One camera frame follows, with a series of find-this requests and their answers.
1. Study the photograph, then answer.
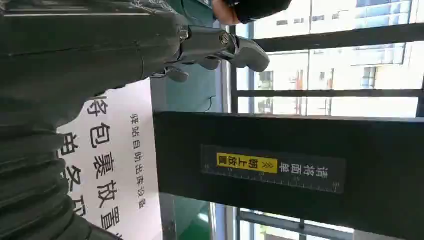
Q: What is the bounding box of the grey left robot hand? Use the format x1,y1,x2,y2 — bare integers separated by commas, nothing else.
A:
0,12,271,133

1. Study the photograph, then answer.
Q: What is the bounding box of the white sign with black characters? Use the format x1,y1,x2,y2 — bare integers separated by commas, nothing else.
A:
56,78,164,240

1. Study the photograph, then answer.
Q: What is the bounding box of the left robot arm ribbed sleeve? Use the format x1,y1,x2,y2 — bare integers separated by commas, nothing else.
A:
0,109,124,240

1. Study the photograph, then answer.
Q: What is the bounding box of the yellow sticker with black characters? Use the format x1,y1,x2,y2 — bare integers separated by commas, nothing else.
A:
216,152,279,175

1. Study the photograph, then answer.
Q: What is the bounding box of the black ruler label strip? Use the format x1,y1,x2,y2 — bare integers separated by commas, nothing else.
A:
200,144,347,195

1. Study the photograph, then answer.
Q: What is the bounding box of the black table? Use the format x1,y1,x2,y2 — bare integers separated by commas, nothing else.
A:
152,111,424,240

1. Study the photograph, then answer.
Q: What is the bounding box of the black window frame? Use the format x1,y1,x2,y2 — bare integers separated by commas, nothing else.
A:
228,22,424,119

